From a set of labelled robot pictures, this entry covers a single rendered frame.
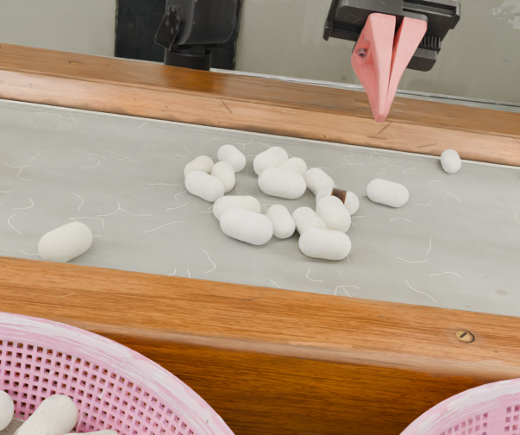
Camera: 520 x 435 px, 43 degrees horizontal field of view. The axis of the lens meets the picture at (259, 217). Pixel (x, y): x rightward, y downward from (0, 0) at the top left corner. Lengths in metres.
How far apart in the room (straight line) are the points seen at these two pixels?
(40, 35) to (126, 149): 2.04
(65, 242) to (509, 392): 0.25
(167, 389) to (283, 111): 0.42
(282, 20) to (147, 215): 2.10
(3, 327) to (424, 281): 0.26
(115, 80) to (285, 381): 0.42
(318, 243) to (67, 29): 2.20
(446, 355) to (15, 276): 0.22
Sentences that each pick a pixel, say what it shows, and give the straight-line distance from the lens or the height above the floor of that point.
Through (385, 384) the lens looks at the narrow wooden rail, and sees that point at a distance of 0.33.
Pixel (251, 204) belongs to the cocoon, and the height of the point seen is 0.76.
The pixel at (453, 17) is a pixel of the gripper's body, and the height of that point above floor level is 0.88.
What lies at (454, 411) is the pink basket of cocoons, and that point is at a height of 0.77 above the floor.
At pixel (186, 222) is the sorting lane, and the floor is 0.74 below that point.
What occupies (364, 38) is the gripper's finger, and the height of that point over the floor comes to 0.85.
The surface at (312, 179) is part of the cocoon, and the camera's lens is 0.52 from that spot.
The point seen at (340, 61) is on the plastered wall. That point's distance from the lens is 2.60.
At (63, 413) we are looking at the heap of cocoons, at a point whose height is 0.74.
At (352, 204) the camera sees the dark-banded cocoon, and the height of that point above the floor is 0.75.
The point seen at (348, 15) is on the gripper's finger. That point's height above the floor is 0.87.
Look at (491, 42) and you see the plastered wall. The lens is 2.75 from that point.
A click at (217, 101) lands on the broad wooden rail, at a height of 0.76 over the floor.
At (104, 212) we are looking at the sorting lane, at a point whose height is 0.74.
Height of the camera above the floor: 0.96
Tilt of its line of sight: 27 degrees down
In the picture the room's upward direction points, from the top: 9 degrees clockwise
